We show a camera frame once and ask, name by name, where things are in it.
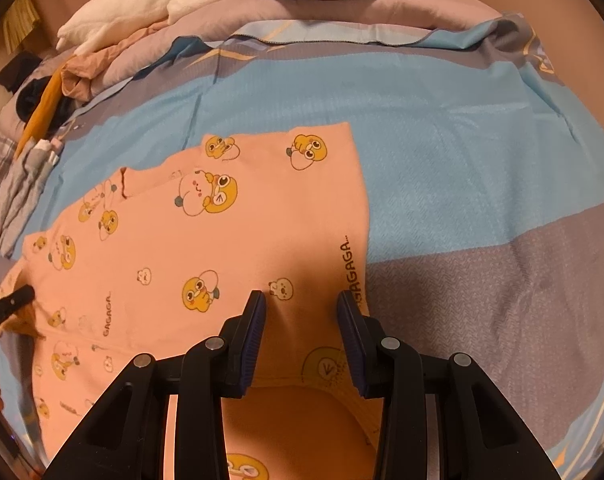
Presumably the grey folded garment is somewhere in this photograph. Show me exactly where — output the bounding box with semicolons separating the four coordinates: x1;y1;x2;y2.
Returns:
0;132;66;260

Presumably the lilac quilt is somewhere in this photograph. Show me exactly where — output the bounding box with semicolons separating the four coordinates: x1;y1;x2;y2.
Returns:
84;0;505;97

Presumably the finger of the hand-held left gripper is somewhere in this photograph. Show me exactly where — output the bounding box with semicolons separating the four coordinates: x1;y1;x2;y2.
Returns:
0;284;36;337

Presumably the stack of yellowish books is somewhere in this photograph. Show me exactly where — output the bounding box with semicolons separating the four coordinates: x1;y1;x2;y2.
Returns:
2;0;43;54

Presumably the white goose plush toy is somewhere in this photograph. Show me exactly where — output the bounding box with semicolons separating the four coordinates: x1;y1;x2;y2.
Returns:
56;0;313;53

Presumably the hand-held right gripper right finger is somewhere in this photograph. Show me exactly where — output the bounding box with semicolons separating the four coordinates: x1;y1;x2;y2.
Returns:
336;290;563;480

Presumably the blue and grey patterned blanket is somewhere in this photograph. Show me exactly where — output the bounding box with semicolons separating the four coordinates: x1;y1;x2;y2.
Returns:
0;12;604;480

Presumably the pink cartoon print shirt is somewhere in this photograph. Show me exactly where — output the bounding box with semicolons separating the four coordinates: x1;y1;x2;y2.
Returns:
0;121;388;480

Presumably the dusty pink crumpled cloth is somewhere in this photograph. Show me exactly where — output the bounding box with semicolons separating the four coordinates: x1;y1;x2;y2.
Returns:
61;25;170;102

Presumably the mustard yellow cloth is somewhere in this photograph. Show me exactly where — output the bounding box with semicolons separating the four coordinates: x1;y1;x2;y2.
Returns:
16;67;66;157

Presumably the dark cloth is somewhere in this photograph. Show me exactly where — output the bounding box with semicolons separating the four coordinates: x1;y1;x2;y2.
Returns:
13;79;80;132

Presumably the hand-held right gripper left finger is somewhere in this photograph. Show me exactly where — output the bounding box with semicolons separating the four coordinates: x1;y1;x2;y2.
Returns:
44;290;267;480

